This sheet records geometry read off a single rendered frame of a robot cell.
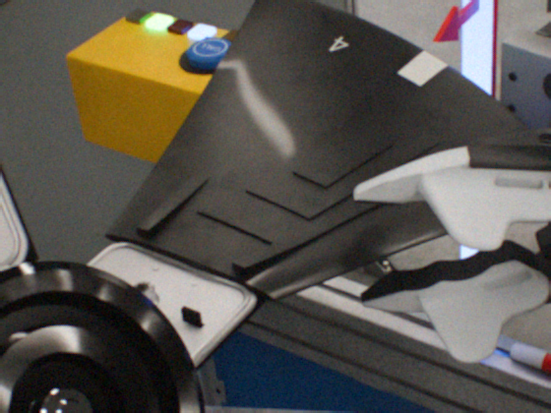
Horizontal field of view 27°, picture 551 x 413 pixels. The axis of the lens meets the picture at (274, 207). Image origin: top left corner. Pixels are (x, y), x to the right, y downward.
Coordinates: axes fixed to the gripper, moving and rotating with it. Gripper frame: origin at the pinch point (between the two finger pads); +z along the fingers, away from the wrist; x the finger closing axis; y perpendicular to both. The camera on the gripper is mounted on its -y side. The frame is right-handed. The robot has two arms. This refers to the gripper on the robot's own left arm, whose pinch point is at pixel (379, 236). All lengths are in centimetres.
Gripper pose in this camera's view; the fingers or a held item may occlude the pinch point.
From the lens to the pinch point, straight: 56.2
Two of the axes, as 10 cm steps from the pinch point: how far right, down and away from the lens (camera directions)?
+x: 1.0, 7.4, 6.7
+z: -9.9, 1.1, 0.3
